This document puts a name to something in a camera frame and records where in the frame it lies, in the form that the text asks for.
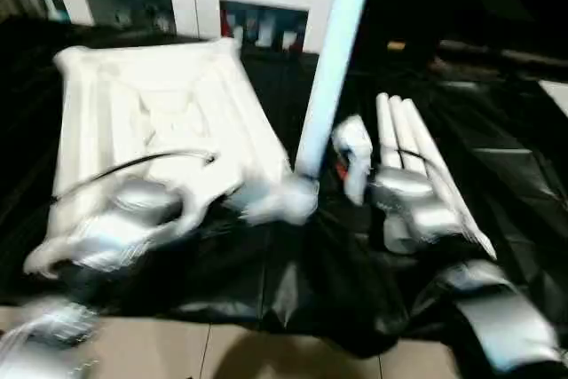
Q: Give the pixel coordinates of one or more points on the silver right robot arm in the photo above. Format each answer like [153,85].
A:
[412,201]

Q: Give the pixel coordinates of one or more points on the black mat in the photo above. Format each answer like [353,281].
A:
[288,263]

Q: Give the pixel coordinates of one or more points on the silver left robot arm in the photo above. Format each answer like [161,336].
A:
[133,210]

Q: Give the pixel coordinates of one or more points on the white plastic table top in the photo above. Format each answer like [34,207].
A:
[146,99]

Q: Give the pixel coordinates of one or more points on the white plastic table leg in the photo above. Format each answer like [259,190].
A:
[385,130]
[401,130]
[337,64]
[419,130]

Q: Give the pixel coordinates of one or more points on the small tan block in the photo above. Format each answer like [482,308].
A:
[396,45]

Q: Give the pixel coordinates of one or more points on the white flat board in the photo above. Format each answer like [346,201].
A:
[554,92]

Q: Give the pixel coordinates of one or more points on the black rail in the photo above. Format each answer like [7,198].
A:
[501,52]

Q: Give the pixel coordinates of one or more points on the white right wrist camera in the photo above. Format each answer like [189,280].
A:
[355,139]

